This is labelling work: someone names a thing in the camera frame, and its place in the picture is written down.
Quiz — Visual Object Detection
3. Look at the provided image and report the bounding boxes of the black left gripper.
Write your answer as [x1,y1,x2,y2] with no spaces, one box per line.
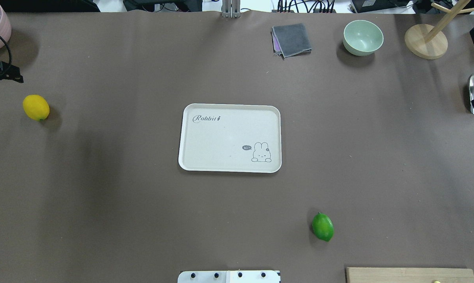
[0,61,24,83]

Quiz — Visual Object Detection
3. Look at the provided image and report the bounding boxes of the yellow lemon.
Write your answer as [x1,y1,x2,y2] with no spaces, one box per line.
[22,94,50,121]

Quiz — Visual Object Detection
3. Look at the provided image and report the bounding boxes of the green lemon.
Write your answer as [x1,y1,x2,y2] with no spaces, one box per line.
[311,213,334,242]

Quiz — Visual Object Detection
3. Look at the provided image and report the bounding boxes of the white rabbit tray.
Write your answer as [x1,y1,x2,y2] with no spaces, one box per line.
[178,103,282,173]

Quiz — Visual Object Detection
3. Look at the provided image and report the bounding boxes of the wooden stand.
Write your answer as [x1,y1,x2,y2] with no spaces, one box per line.
[405,0,474,60]

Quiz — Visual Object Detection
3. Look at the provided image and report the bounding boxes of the pale green bowl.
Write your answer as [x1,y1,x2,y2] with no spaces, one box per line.
[342,20,384,56]

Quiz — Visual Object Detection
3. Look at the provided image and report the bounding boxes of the grey folded cloth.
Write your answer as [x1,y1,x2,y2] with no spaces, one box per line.
[271,23,312,59]

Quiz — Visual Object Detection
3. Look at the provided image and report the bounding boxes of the wooden board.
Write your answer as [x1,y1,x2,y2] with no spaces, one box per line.
[346,267,474,283]

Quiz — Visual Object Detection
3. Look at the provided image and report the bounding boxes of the white mounting plate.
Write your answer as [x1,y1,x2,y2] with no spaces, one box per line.
[177,270,281,283]

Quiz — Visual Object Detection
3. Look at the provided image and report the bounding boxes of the metal bracket post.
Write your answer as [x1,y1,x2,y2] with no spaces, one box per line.
[221,0,241,18]

